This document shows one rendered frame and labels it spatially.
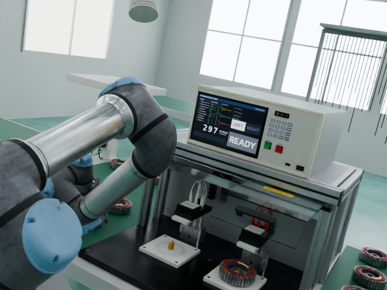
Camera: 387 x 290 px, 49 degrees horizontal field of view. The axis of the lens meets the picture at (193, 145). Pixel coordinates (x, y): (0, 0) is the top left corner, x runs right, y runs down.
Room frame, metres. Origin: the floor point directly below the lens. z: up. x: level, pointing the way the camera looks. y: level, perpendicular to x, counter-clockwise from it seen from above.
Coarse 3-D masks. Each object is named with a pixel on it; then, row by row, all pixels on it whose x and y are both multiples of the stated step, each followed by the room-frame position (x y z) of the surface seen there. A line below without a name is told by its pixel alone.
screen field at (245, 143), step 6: (228, 138) 1.40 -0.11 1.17; (234, 138) 1.39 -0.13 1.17; (240, 138) 1.38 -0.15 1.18; (246, 138) 1.37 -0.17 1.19; (252, 138) 1.36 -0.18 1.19; (228, 144) 1.40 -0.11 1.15; (234, 144) 1.38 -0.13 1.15; (240, 144) 1.38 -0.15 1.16; (246, 144) 1.37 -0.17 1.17; (252, 144) 1.36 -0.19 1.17; (246, 150) 1.36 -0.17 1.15; (252, 150) 1.35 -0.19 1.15
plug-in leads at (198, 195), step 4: (200, 184) 1.47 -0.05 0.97; (204, 184) 1.45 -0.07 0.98; (200, 188) 1.46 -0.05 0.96; (196, 192) 1.46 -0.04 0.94; (200, 192) 1.47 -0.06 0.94; (196, 196) 1.42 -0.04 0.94; (200, 196) 1.48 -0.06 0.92; (204, 196) 1.44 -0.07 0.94; (196, 200) 1.42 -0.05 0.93; (200, 200) 1.42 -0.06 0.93; (204, 200) 1.44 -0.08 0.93; (200, 204) 1.41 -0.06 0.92
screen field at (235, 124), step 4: (232, 120) 1.40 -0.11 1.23; (236, 120) 1.39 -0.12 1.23; (232, 124) 1.40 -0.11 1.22; (236, 124) 1.39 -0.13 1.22; (240, 124) 1.38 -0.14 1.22; (244, 124) 1.38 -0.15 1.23; (248, 124) 1.37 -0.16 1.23; (252, 124) 1.36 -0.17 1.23; (236, 128) 1.39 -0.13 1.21; (240, 128) 1.38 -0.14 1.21; (244, 128) 1.37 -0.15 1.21; (248, 128) 1.37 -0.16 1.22; (252, 128) 1.36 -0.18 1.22; (256, 128) 1.36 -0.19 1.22; (260, 128) 1.35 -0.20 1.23; (248, 132) 1.37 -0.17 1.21; (252, 132) 1.36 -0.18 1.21; (256, 132) 1.35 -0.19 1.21
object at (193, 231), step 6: (192, 222) 1.47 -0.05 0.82; (186, 228) 1.43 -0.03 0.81; (192, 228) 1.42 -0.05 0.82; (198, 228) 1.42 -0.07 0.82; (204, 228) 1.44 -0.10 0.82; (180, 234) 1.44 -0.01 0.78; (186, 234) 1.43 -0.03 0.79; (192, 234) 1.42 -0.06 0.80; (198, 234) 1.41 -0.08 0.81; (204, 234) 1.45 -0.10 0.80; (186, 240) 1.43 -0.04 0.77; (192, 240) 1.41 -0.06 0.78
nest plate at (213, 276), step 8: (216, 272) 1.21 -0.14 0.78; (208, 280) 1.16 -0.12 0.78; (216, 280) 1.16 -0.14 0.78; (256, 280) 1.21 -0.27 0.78; (264, 280) 1.22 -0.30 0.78; (224, 288) 1.14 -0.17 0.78; (232, 288) 1.14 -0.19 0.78; (240, 288) 1.15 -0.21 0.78; (248, 288) 1.15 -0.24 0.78; (256, 288) 1.16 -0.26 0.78
